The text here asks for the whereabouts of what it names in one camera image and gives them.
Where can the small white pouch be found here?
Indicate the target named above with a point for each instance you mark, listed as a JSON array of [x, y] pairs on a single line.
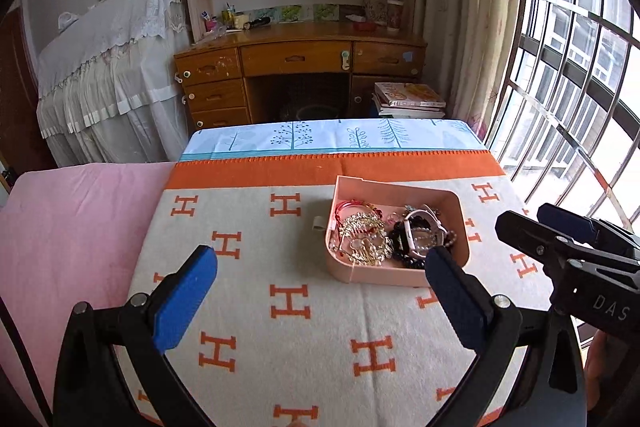
[[67, 21]]

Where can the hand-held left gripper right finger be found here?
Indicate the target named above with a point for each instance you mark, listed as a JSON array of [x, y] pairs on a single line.
[[455, 302]]

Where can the cream curtain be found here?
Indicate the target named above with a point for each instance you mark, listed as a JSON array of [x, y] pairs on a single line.
[[465, 7]]

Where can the pink jewelry tray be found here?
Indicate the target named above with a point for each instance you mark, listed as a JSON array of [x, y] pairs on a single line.
[[390, 276]]

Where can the black flashlight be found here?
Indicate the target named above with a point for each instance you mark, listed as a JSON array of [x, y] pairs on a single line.
[[260, 22]]

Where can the red lidded cup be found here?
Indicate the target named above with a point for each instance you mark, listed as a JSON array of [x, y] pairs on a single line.
[[394, 16]]

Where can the wooden desk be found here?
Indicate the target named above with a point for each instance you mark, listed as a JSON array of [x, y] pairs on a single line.
[[295, 57]]

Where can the pen holder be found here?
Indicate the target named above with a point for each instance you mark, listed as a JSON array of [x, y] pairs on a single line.
[[228, 17]]

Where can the metal window grille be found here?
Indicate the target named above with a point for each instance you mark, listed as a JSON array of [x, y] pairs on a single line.
[[575, 67]]

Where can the floral canister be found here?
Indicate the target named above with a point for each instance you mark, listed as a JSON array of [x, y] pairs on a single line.
[[375, 7]]

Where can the red flat case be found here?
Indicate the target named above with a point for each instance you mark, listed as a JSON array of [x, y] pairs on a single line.
[[365, 26]]

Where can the brown wooden door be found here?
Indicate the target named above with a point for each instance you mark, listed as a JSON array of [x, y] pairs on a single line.
[[17, 107]]

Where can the white lace-covered furniture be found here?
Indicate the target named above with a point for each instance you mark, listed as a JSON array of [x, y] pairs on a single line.
[[100, 57]]

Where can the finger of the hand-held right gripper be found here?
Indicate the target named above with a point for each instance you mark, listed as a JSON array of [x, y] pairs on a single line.
[[570, 222], [530, 234]]

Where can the stack of large books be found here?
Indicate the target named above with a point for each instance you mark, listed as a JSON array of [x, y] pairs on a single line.
[[410, 93]]

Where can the pink bed sheet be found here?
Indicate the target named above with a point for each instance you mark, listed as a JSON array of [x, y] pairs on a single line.
[[75, 217]]

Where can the small beige tag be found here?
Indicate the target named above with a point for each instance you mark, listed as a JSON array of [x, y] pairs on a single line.
[[318, 224]]

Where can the orange patterned blanket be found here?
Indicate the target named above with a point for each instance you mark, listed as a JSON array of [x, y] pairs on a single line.
[[310, 337]]

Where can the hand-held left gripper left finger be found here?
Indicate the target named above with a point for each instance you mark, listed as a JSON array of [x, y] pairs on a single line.
[[185, 302]]

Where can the person's right hand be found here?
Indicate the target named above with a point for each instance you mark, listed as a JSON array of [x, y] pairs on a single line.
[[595, 367]]

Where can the teal white drawer lock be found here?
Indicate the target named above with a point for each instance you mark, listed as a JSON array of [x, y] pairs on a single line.
[[345, 61]]

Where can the blue tree-print cloth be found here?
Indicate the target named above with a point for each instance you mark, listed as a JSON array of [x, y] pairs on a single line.
[[325, 134]]

